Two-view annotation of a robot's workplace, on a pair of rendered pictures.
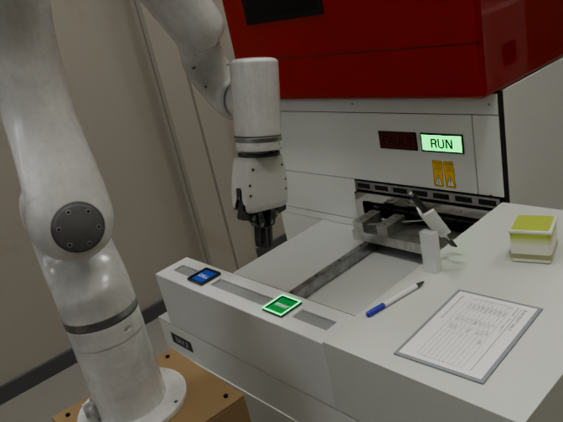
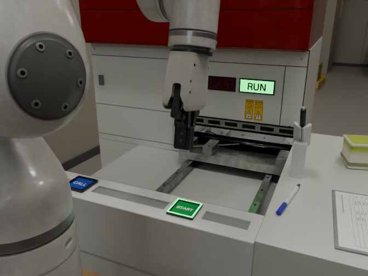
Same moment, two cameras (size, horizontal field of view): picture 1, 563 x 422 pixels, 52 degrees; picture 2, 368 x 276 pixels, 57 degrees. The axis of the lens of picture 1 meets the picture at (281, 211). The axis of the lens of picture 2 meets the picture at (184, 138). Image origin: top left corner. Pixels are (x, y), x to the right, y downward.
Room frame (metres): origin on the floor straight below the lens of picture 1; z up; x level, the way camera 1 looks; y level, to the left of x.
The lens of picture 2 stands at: (0.46, 0.31, 1.33)
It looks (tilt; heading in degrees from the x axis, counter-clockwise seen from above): 20 degrees down; 333
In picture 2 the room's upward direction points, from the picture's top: straight up
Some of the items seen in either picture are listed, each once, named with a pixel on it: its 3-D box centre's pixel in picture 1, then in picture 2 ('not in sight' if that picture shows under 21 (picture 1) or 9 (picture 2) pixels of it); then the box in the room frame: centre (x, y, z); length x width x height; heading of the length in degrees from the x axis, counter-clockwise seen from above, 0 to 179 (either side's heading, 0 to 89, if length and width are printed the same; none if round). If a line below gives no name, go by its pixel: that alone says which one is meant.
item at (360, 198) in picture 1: (422, 216); (230, 141); (1.40, -0.36, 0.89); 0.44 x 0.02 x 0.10; 39
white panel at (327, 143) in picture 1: (366, 164); (186, 101); (1.55, -0.26, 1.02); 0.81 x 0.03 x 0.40; 39
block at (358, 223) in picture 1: (367, 220); (189, 143); (1.45, -0.22, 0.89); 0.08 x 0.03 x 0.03; 129
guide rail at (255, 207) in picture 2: not in sight; (258, 201); (1.10, -0.25, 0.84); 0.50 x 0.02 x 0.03; 129
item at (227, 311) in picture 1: (248, 320); (132, 225); (1.08, 0.12, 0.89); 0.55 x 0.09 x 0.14; 39
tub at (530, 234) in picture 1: (534, 239); (360, 151); (0.96, -0.45, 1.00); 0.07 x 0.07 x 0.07; 54
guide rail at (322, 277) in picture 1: (328, 273); (170, 183); (1.31, -0.08, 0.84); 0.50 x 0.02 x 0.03; 129
